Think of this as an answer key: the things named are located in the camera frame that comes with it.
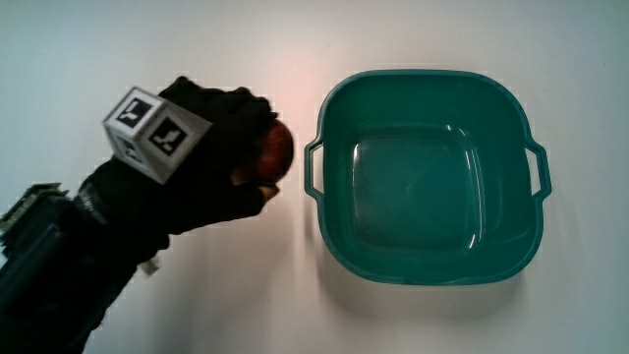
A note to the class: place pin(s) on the green plastic basin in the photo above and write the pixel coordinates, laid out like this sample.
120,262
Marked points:
417,196

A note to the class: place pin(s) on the white desk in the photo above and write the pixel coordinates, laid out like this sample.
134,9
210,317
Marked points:
236,44

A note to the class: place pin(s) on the green circuit board tracker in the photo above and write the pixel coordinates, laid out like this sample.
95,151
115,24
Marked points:
29,202

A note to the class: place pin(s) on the red apple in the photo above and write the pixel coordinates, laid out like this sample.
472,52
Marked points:
274,153

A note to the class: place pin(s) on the person's left hand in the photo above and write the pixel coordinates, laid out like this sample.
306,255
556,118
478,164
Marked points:
206,162

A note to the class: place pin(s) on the person's left forearm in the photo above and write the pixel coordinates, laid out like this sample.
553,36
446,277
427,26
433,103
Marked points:
74,280

